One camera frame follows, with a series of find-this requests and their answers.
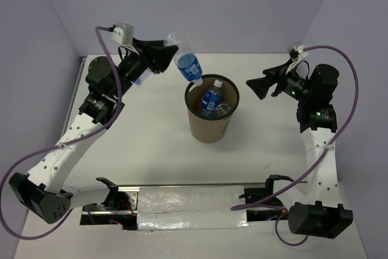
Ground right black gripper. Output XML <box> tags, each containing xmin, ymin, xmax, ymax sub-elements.
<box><xmin>246</xmin><ymin>58</ymin><xmax>313</xmax><ymax>102</ymax></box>

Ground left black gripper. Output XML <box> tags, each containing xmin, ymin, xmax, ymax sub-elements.
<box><xmin>111</xmin><ymin>37</ymin><xmax>177</xmax><ymax>98</ymax></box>

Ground small blue cap bottle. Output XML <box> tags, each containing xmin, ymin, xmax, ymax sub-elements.
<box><xmin>134</xmin><ymin>70</ymin><xmax>152</xmax><ymax>86</ymax></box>

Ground blue label bottle back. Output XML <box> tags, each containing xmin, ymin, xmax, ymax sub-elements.
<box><xmin>167</xmin><ymin>32</ymin><xmax>203</xmax><ymax>86</ymax></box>

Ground blue label bottle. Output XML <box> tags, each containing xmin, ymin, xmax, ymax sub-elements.
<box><xmin>201</xmin><ymin>79</ymin><xmax>223</xmax><ymax>116</ymax></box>
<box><xmin>167</xmin><ymin>32</ymin><xmax>203</xmax><ymax>86</ymax></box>

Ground green label plastic bottle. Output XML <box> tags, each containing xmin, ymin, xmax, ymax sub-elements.
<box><xmin>215</xmin><ymin>103</ymin><xmax>231</xmax><ymax>116</ymax></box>

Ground blue label bottle front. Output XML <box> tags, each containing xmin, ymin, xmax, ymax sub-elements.
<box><xmin>201</xmin><ymin>79</ymin><xmax>223</xmax><ymax>116</ymax></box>

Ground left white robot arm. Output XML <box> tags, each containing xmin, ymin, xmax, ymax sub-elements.
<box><xmin>9</xmin><ymin>40</ymin><xmax>178</xmax><ymax>224</ymax></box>

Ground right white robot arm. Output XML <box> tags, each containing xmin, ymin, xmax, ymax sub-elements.
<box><xmin>246</xmin><ymin>61</ymin><xmax>353</xmax><ymax>239</ymax></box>

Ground brown cardboard bin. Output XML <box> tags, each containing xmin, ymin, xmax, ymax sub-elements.
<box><xmin>184</xmin><ymin>74</ymin><xmax>239</xmax><ymax>143</ymax></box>

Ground silver foil tape sheet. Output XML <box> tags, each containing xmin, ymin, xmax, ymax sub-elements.
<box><xmin>136</xmin><ymin>186</ymin><xmax>249</xmax><ymax>230</ymax></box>

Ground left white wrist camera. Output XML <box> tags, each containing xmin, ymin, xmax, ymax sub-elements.
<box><xmin>111</xmin><ymin>22</ymin><xmax>134</xmax><ymax>45</ymax></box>

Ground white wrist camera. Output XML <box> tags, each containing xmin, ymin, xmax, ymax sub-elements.
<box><xmin>287</xmin><ymin>42</ymin><xmax>309</xmax><ymax>62</ymax></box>
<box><xmin>111</xmin><ymin>22</ymin><xmax>134</xmax><ymax>45</ymax></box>

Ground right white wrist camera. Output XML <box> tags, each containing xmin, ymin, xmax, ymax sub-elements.
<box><xmin>287</xmin><ymin>42</ymin><xmax>309</xmax><ymax>62</ymax></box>

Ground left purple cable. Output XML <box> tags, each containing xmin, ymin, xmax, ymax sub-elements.
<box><xmin>0</xmin><ymin>25</ymin><xmax>124</xmax><ymax>240</ymax></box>

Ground purple cable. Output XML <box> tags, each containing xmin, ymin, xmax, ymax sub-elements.
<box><xmin>0</xmin><ymin>25</ymin><xmax>124</xmax><ymax>240</ymax></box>
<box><xmin>230</xmin><ymin>45</ymin><xmax>359</xmax><ymax>246</ymax></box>

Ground metal base rail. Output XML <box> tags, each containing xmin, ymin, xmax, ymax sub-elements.
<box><xmin>79</xmin><ymin>182</ymin><xmax>298</xmax><ymax>231</ymax></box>

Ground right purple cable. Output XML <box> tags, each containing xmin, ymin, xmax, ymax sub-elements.
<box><xmin>230</xmin><ymin>45</ymin><xmax>359</xmax><ymax>246</ymax></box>

